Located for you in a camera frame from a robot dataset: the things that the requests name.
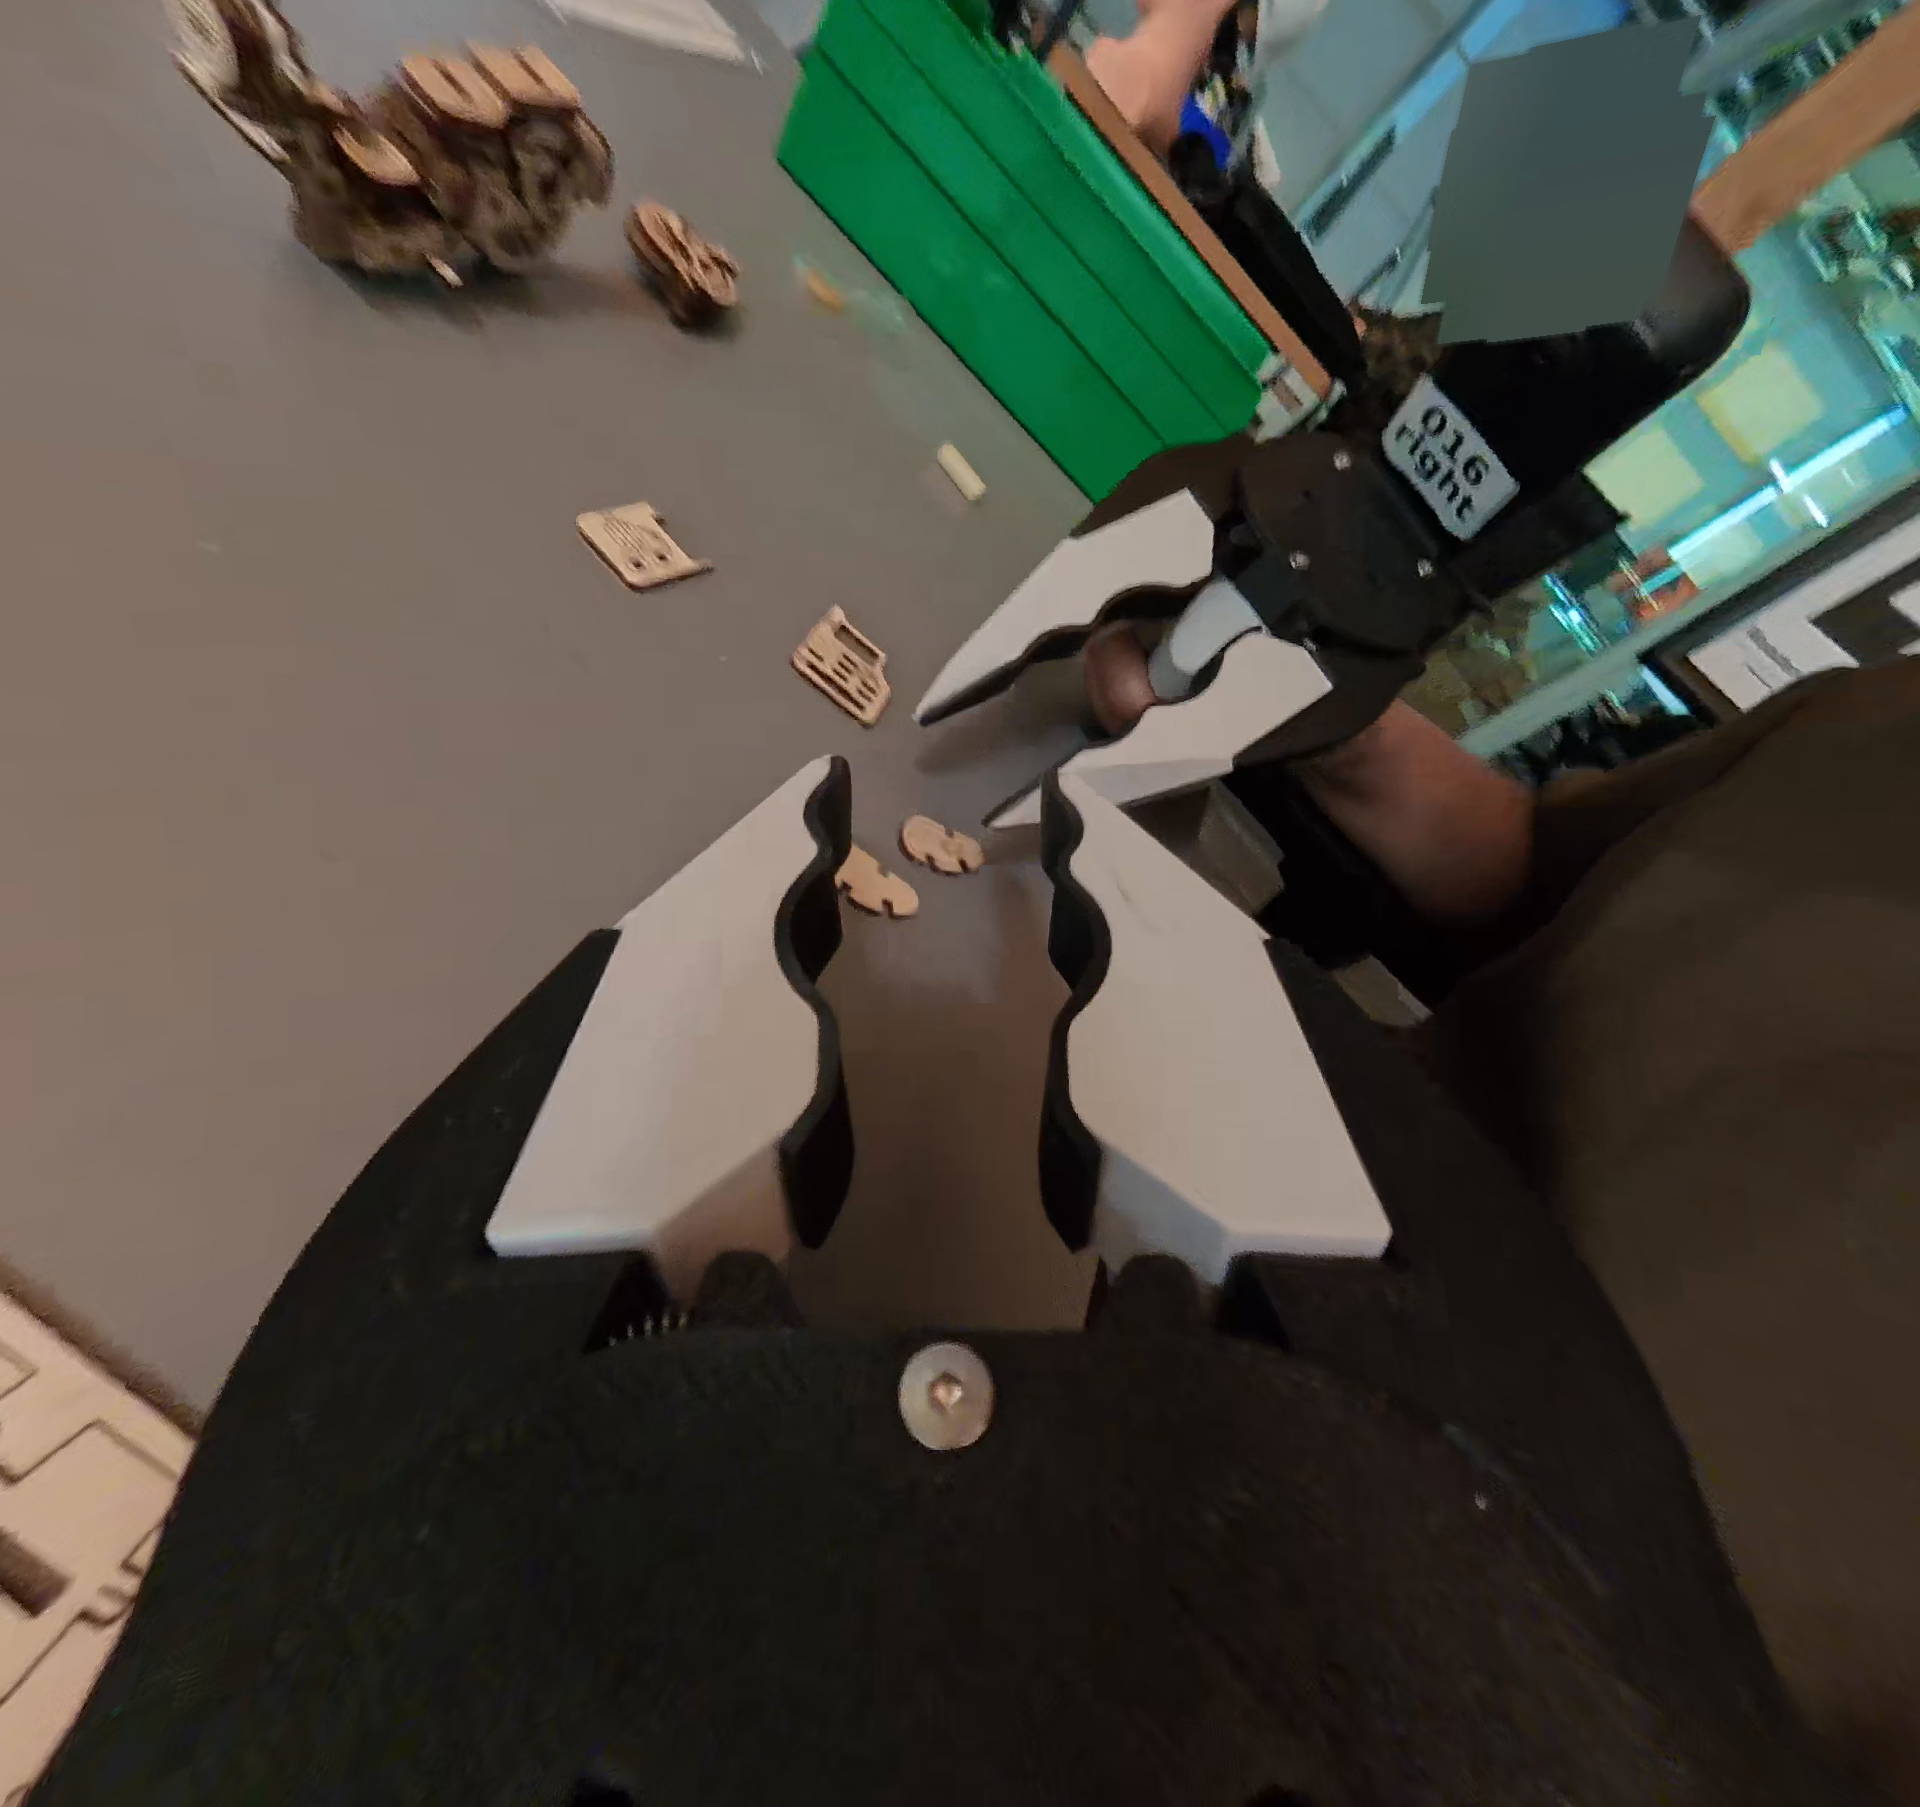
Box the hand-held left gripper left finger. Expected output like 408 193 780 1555
484 754 859 1260

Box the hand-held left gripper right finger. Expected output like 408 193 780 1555
1036 769 1398 1267

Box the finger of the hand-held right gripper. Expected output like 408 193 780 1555
912 487 1222 728
983 630 1337 830

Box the person's right forearm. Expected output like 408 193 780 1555
1290 704 1544 927

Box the person's right hand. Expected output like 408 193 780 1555
1083 616 1169 739

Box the slotted wooden panel piece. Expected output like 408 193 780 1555
789 606 896 728

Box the green plastic bin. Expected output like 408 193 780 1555
776 0 1295 505

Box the framed marker sign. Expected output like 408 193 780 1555
1676 547 1920 716

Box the engraved wooden panel piece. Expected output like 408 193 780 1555
578 499 716 596

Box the small wooden gear assembly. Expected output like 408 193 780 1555
625 198 743 333

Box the wooden beam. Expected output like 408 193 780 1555
1694 44 1920 258

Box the wooden motorcycle model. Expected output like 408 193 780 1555
162 0 621 292

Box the wooden parts sheet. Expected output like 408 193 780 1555
0 1288 200 1807

